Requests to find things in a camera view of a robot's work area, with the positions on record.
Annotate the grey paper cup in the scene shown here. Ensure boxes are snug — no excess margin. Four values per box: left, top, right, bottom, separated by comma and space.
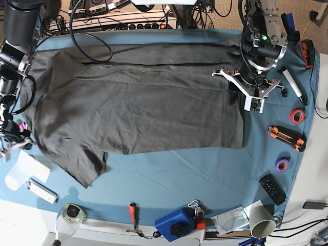
249, 206, 276, 239

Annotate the clear glass jar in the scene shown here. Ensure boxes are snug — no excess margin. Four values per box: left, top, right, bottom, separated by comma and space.
55, 203, 86, 238

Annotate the pink tube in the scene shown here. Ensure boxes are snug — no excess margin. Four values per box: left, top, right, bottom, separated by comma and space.
18, 122, 29, 131

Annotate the white marker pen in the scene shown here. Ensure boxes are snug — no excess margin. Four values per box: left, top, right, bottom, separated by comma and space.
281, 67, 307, 107

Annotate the white paper sheet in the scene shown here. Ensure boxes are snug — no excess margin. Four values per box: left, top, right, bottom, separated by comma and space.
5, 151, 51, 191

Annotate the white rectangular device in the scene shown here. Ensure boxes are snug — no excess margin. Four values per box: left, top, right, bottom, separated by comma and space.
26, 179, 58, 204

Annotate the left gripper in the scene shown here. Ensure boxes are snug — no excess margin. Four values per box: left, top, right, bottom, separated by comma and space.
212, 65, 284, 106

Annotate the dark grey T-shirt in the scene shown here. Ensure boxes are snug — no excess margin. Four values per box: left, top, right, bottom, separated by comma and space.
23, 44, 243, 188

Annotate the black power strip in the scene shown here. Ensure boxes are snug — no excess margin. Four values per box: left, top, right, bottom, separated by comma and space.
128, 23, 167, 30

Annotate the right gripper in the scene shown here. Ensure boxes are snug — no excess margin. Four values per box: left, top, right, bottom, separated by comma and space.
1, 120, 32, 150

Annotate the red handled screwdriver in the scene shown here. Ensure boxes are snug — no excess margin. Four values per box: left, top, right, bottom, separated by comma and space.
129, 202, 139, 231

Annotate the blue black clamp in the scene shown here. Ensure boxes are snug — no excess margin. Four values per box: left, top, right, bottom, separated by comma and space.
281, 13, 300, 46

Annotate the black power adapter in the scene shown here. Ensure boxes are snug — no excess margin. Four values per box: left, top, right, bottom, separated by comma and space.
302, 200, 327, 210

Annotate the small red cube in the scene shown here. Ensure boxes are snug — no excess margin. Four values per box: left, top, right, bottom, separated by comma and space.
196, 218, 206, 231

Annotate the small black plastic clip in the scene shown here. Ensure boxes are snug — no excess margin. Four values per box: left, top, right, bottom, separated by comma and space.
280, 88, 289, 98

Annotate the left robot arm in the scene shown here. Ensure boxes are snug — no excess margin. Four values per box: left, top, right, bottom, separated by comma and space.
212, 1, 288, 113

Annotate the purple tape roll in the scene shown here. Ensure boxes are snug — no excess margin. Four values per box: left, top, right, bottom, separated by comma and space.
275, 157, 290, 173

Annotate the red tape roll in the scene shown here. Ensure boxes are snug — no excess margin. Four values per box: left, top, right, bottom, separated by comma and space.
290, 109, 305, 125

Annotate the orange black clamp tool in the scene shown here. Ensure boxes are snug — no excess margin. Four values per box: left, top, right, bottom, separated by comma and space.
302, 39, 315, 68

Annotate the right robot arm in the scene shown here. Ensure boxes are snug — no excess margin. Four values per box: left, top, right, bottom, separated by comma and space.
1, 1, 46, 155

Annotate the silver carabiner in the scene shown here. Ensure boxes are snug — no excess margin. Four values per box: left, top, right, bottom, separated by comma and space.
188, 200, 200, 209

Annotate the printed paper sheet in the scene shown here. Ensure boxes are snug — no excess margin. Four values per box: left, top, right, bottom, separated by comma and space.
211, 200, 263, 235

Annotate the black remote control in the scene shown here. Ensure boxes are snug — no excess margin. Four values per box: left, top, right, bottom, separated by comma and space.
259, 174, 286, 206

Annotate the orange black utility knife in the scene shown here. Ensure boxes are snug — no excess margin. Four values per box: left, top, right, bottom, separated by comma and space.
268, 126, 306, 152

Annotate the blue box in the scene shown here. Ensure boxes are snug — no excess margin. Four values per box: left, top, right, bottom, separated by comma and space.
154, 208, 196, 242

